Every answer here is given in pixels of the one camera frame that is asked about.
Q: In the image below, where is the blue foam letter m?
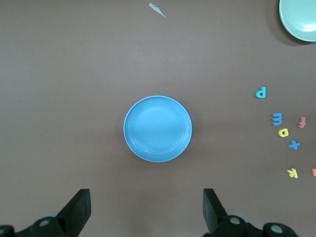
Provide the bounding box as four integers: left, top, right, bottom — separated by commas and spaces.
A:
272, 112, 283, 126

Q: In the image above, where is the brown table cover sheet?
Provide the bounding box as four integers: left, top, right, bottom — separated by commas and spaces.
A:
0, 0, 316, 237

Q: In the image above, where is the white paper scrap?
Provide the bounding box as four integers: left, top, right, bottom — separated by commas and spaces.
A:
148, 2, 166, 18

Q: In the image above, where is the blue round plate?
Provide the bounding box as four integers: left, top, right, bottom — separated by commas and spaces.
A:
122, 95, 193, 163

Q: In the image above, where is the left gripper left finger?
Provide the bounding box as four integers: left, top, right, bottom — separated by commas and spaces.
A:
0, 189, 91, 237

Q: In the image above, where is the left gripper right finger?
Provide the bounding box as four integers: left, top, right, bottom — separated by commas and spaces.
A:
203, 188, 298, 237

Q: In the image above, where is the green round plate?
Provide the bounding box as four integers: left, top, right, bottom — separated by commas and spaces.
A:
278, 0, 316, 42

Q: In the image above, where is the teal foam letter p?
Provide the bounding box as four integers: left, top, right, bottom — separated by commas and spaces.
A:
255, 86, 267, 99

